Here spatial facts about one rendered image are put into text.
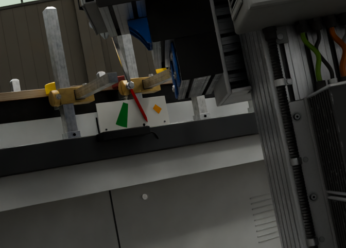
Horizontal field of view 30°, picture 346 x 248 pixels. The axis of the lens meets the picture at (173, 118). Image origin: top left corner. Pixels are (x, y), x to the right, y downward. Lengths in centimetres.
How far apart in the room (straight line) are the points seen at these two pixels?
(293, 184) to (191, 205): 133
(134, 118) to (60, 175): 31
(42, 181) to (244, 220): 93
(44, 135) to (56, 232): 33
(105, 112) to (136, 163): 20
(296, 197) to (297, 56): 25
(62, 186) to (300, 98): 103
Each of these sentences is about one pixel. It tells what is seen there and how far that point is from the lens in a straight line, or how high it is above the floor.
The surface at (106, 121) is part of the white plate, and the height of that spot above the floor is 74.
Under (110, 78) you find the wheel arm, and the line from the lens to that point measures 184.
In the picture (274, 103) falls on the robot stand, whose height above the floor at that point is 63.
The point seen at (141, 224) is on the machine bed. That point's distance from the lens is 236.
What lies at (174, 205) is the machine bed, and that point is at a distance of 243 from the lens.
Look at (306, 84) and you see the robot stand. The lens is 118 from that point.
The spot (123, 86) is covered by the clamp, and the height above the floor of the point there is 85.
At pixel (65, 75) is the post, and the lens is 206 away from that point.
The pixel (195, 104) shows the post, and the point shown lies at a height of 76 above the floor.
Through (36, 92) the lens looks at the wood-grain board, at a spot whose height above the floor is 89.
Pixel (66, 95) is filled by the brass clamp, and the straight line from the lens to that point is 204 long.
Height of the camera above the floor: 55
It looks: 5 degrees up
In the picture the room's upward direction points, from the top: 11 degrees counter-clockwise
